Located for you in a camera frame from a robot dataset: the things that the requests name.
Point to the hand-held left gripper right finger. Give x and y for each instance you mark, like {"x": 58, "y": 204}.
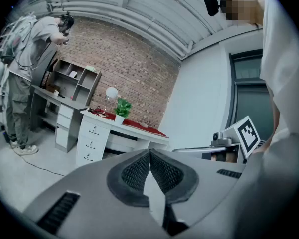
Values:
{"x": 209, "y": 183}

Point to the white card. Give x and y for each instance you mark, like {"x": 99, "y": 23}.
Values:
{"x": 73, "y": 74}

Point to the pale green folded cloth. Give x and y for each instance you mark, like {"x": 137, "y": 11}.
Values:
{"x": 91, "y": 68}

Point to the black head-worn camera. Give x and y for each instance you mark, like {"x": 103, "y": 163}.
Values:
{"x": 211, "y": 6}

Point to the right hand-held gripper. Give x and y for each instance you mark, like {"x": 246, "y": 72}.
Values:
{"x": 248, "y": 136}

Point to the red table cloth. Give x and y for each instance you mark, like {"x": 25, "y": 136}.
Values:
{"x": 139, "y": 128}

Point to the beige oval stone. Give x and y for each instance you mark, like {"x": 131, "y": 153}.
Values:
{"x": 144, "y": 125}

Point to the drawer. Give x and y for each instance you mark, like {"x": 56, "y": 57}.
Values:
{"x": 99, "y": 143}
{"x": 102, "y": 128}
{"x": 94, "y": 160}

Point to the dark door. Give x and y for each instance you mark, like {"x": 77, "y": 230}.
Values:
{"x": 249, "y": 103}

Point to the brown cardboard box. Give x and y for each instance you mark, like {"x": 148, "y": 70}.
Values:
{"x": 52, "y": 87}

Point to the person's head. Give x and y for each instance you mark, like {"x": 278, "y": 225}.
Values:
{"x": 239, "y": 6}

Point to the grey side cabinet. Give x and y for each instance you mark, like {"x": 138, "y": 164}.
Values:
{"x": 64, "y": 131}

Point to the person's white shirt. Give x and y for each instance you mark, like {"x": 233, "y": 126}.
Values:
{"x": 284, "y": 58}

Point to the small white box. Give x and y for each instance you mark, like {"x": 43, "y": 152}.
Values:
{"x": 56, "y": 92}

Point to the globe table lamp gold stand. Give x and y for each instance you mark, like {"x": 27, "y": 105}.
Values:
{"x": 111, "y": 92}

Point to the grey shelf unit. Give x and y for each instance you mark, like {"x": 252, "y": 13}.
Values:
{"x": 89, "y": 83}

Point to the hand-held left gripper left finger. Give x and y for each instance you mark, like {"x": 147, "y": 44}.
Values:
{"x": 89, "y": 183}

